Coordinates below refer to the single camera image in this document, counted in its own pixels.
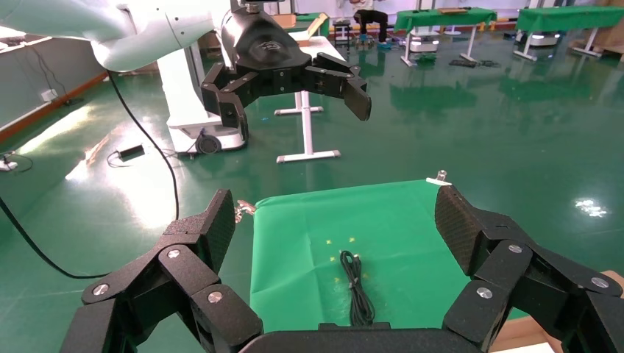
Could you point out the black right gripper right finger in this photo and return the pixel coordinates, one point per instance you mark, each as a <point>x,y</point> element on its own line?
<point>507,273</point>

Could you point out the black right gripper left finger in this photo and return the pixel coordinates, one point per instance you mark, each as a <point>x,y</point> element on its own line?
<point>195,292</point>

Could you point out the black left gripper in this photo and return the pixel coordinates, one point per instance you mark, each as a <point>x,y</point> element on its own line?
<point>258,48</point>

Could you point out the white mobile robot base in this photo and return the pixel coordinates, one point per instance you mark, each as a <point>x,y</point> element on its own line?
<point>543,39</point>
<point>423,43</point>

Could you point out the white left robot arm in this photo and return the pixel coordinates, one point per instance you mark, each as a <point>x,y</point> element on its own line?
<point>122,39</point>

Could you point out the white leg table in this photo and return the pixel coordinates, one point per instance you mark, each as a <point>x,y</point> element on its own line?
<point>306,126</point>

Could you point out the open cardboard carton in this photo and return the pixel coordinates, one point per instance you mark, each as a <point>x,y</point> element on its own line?
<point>285,20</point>

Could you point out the black stool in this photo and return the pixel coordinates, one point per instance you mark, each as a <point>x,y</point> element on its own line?
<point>342,29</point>

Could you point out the metal cloth clamp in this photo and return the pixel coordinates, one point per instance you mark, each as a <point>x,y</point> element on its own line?
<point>244,209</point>
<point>439,180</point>

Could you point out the white robot column base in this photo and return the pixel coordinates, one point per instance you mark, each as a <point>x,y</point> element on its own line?
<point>180,97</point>

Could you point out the green table cloth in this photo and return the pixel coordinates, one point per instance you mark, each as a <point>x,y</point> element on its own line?
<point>400,243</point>

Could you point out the seated person in black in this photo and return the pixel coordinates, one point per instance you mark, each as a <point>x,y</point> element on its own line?
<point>373,18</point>

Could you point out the black power adapter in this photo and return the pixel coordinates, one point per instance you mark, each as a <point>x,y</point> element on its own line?
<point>131,151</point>

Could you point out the green cloth covered table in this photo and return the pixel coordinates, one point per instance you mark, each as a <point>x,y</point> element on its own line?
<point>439,18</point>
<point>565,17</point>

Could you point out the white power strip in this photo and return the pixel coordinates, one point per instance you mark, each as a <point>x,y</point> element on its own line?
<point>7,165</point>

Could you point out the white wall outlet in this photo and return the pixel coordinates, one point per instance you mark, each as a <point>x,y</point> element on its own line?
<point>49,95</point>

